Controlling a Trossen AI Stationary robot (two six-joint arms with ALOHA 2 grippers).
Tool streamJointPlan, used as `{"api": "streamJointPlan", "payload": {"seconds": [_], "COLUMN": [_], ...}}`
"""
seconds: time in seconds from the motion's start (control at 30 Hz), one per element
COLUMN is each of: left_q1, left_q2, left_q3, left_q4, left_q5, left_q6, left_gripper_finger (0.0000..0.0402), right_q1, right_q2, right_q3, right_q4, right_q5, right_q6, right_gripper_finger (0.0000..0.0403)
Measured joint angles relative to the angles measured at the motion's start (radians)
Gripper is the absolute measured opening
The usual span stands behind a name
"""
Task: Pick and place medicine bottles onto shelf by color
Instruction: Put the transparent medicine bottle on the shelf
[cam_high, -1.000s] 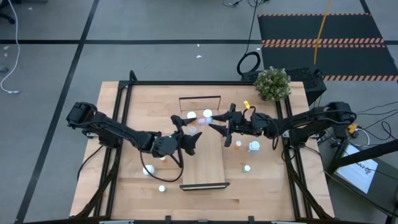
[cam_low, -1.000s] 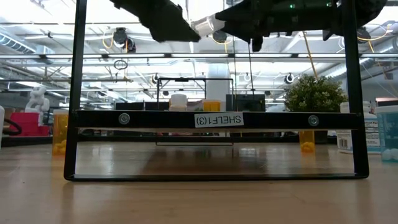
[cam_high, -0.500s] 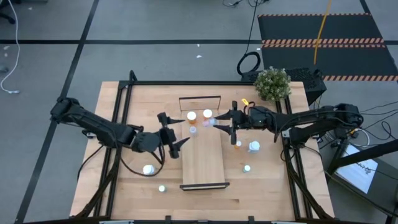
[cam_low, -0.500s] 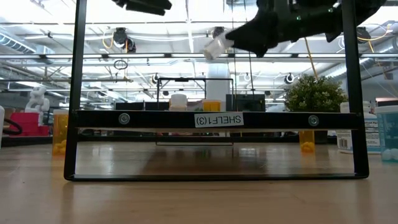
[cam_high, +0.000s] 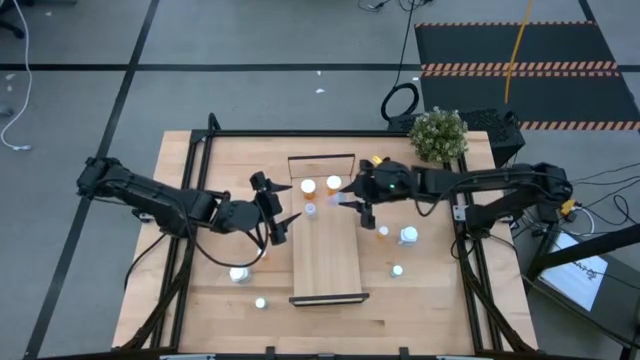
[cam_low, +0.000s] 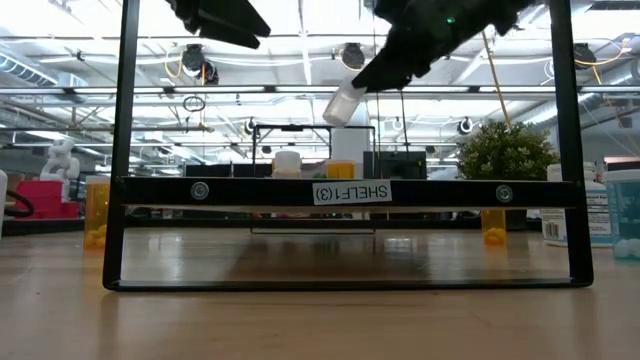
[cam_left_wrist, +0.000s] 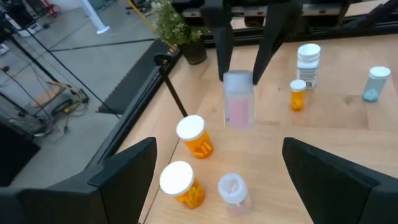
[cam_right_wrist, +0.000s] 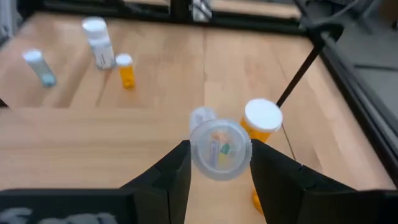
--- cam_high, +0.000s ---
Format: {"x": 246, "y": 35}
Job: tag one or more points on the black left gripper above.
{"x": 245, "y": 216}

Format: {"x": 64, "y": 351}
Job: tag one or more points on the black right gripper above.
{"x": 392, "y": 182}

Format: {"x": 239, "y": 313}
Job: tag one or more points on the clear pill bottle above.
{"x": 335, "y": 198}
{"x": 310, "y": 209}

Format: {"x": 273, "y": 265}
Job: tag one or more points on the large orange pill bottle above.
{"x": 333, "y": 184}
{"x": 308, "y": 187}

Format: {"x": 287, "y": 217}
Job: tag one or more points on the small orange pill bottle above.
{"x": 263, "y": 254}
{"x": 383, "y": 231}

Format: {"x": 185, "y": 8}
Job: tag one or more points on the large white supplement bottle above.
{"x": 239, "y": 274}
{"x": 408, "y": 235}

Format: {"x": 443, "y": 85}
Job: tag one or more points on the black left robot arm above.
{"x": 150, "y": 197}

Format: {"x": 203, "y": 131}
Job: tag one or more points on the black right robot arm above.
{"x": 490, "y": 180}

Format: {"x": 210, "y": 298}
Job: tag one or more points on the yellow gripper tag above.
{"x": 376, "y": 160}

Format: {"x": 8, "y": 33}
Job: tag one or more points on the wooden tray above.
{"x": 325, "y": 260}

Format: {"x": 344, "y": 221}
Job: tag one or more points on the green potted plant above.
{"x": 437, "y": 135}

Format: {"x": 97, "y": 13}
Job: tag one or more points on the black hazard-striped floor mat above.
{"x": 475, "y": 45}

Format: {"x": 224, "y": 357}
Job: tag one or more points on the monitor with white screen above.
{"x": 575, "y": 280}

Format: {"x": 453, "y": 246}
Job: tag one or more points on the black stand beam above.
{"x": 585, "y": 248}

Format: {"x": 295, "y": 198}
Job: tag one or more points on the black chair base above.
{"x": 10, "y": 27}

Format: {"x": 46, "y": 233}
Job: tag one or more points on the black metal table frame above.
{"x": 300, "y": 133}

